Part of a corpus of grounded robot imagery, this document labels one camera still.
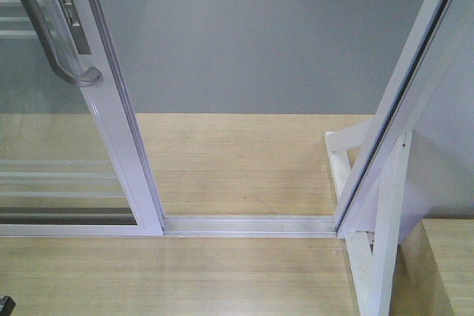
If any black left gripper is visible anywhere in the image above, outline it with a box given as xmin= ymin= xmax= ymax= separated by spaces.
xmin=0 ymin=295 xmax=15 ymax=316

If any white sliding glass door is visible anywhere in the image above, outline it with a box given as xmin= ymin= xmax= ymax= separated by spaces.
xmin=1 ymin=0 xmax=164 ymax=237

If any light wooden base board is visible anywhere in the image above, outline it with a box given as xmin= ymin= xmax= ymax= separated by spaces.
xmin=1 ymin=113 xmax=366 ymax=315

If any aluminium floor track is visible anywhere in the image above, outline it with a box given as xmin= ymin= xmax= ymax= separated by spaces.
xmin=164 ymin=215 xmax=336 ymax=238

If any light wooden box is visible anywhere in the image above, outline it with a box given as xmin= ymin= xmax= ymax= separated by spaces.
xmin=401 ymin=219 xmax=473 ymax=315

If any silver door handle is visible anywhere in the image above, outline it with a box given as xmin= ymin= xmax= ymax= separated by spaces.
xmin=20 ymin=0 xmax=102 ymax=87

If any white triangular support bracket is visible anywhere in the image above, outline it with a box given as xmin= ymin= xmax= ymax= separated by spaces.
xmin=324 ymin=120 xmax=412 ymax=315

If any white side wall panel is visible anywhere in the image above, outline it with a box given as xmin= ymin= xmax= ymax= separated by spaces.
xmin=347 ymin=16 xmax=474 ymax=246

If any white door frame post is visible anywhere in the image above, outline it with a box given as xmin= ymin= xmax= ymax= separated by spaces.
xmin=332 ymin=0 xmax=461 ymax=238

